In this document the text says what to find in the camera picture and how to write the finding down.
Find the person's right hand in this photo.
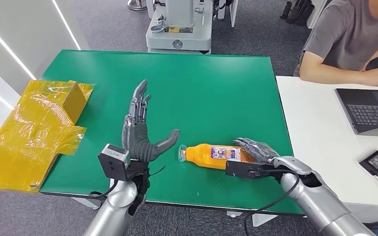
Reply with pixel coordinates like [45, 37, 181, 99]
[361, 67, 378, 88]

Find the chrome chair base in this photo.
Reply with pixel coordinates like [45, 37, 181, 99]
[127, 0, 148, 11]

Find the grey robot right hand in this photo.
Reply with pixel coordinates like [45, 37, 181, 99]
[233, 138, 281, 164]

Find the white wall light strip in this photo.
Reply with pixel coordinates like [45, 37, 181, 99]
[0, 14, 37, 81]

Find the black power adapter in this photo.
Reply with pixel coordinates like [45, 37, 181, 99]
[359, 148, 378, 177]

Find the white cabinet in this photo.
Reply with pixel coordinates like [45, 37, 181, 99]
[307, 0, 327, 30]

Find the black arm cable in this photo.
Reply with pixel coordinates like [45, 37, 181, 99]
[243, 169, 301, 236]
[89, 178, 120, 199]

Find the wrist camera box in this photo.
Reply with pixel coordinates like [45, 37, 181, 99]
[97, 144, 131, 182]
[225, 159, 276, 180]

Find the yellow taped cardboard box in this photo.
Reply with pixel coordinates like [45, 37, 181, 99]
[0, 80, 95, 193]

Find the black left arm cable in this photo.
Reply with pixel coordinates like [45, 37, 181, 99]
[89, 178, 120, 199]

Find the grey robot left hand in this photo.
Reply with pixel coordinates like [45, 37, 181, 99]
[121, 79, 181, 163]

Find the dark grey laptop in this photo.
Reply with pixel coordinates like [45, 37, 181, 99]
[335, 88, 378, 137]

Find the white machine with column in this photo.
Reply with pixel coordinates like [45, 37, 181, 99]
[145, 0, 214, 55]

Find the white upright panel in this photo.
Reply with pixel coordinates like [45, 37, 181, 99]
[228, 0, 239, 28]

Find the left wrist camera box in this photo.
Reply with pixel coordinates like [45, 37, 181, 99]
[97, 144, 131, 182]

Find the person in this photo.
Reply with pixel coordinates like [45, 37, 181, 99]
[293, 0, 378, 88]

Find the black boot-shaped object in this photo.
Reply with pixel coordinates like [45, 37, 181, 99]
[287, 0, 315, 27]
[280, 1, 292, 20]

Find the green table mat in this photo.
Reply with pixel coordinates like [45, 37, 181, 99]
[39, 49, 304, 216]

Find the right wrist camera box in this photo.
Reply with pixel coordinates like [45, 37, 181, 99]
[225, 159, 276, 180]

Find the orange juice bottle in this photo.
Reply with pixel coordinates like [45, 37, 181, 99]
[178, 143, 256, 171]

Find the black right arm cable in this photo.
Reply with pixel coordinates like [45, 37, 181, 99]
[243, 169, 301, 236]

